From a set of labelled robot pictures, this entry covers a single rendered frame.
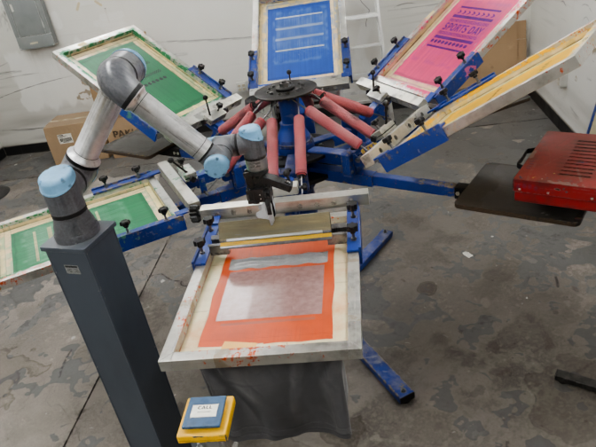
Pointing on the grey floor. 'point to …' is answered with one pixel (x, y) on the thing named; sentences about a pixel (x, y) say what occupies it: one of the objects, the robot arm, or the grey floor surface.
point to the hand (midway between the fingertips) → (273, 218)
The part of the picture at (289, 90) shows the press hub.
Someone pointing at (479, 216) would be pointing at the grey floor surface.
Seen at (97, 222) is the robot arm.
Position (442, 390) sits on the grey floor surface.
